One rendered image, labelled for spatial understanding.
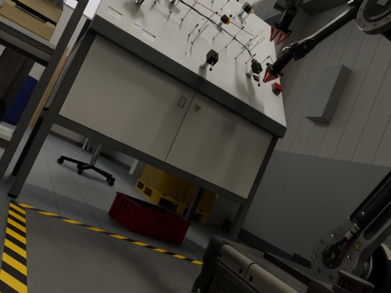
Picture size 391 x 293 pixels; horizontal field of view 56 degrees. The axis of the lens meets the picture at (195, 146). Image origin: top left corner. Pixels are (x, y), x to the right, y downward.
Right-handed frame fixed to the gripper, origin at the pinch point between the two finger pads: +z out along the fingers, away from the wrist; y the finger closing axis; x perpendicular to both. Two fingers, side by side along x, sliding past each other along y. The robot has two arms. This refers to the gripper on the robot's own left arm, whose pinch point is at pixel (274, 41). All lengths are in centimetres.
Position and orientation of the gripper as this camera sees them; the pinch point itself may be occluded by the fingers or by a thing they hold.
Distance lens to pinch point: 214.7
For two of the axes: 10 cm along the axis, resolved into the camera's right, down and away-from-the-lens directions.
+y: -8.0, -1.8, -5.7
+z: -4.5, 8.1, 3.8
